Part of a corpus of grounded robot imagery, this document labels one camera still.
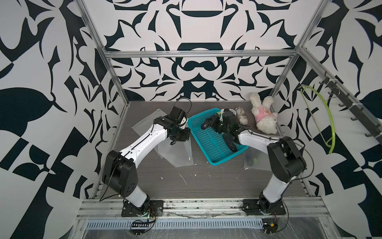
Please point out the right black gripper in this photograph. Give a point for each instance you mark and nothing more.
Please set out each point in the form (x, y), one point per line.
(212, 123)

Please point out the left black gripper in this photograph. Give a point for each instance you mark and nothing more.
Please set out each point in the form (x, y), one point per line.
(185, 137)

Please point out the translucent zip-top bag bottom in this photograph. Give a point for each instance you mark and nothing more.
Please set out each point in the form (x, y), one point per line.
(178, 154)

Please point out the translucent zip-top bag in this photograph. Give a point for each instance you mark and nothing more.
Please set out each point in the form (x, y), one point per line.
(178, 154)
(145, 124)
(256, 156)

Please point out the teal plastic basket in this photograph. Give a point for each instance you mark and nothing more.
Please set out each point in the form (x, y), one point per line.
(211, 143)

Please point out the translucent zip-top bag top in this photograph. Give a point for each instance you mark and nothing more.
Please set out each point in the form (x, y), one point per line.
(256, 156)

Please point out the dark eggplant five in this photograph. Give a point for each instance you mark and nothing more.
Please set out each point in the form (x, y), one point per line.
(229, 140)

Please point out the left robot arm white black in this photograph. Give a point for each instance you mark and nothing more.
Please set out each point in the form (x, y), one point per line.
(120, 169)

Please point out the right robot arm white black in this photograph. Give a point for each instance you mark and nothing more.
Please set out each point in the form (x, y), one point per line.
(286, 161)

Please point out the white plush bunny pink shirt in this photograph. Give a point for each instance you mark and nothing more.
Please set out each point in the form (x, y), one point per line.
(266, 121)

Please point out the green plastic hanger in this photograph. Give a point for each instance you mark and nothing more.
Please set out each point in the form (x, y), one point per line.
(330, 143)

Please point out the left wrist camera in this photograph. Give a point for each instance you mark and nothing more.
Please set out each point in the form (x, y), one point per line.
(178, 116)

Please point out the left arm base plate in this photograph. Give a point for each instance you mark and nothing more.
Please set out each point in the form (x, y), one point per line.
(149, 208)

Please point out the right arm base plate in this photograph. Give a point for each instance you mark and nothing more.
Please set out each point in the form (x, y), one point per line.
(263, 207)

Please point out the black wall hook rack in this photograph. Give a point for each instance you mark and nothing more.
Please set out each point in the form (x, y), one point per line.
(349, 102)

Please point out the aluminium frame rail front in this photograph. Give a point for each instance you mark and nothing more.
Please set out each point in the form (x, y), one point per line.
(190, 208)

